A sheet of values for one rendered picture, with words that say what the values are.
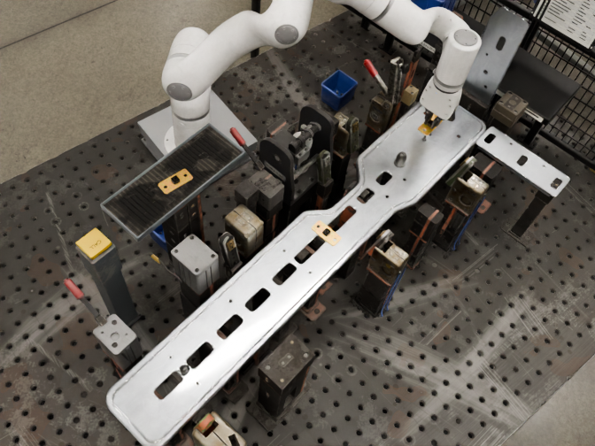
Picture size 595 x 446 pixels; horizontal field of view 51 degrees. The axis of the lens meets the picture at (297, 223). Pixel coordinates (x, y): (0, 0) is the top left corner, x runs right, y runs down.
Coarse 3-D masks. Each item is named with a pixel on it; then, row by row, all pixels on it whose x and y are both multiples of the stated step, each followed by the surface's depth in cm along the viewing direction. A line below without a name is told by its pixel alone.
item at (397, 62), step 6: (390, 60) 180; (396, 60) 179; (402, 60) 179; (390, 66) 179; (396, 66) 178; (402, 66) 178; (408, 66) 178; (390, 72) 181; (396, 72) 180; (402, 72) 178; (390, 78) 182; (396, 78) 184; (390, 84) 184; (396, 84) 186; (390, 90) 186; (396, 90) 188; (390, 96) 188; (396, 96) 190; (390, 102) 189; (396, 102) 192
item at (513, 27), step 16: (496, 16) 179; (512, 16) 175; (496, 32) 182; (512, 32) 178; (480, 48) 189; (496, 48) 186; (512, 48) 182; (480, 64) 193; (496, 64) 189; (480, 80) 197; (496, 80) 193; (480, 96) 202
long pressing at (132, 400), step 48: (384, 144) 190; (432, 144) 192; (384, 192) 181; (288, 240) 170; (240, 288) 162; (288, 288) 163; (192, 336) 154; (240, 336) 155; (144, 384) 147; (192, 384) 148; (144, 432) 142
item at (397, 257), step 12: (384, 252) 173; (396, 252) 166; (372, 264) 173; (384, 264) 168; (396, 264) 164; (372, 276) 178; (384, 276) 172; (396, 276) 169; (360, 288) 187; (372, 288) 183; (384, 288) 178; (360, 300) 193; (372, 300) 187; (384, 300) 188; (372, 312) 192; (384, 312) 194
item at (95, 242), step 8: (96, 232) 149; (80, 240) 148; (88, 240) 148; (96, 240) 148; (104, 240) 148; (80, 248) 147; (88, 248) 147; (96, 248) 147; (104, 248) 147; (88, 256) 147; (96, 256) 147
